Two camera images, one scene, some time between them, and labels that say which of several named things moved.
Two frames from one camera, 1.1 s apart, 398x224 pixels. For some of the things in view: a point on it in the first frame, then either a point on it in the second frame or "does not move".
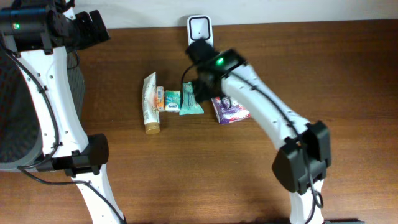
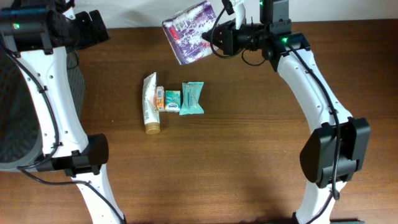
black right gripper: [202, 88] -> [226, 37]
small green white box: [172, 101] does not move
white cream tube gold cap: [150, 105] does not move
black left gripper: [81, 21] does not move
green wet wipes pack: [189, 106] does not move
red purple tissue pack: [229, 113] -> [184, 32]
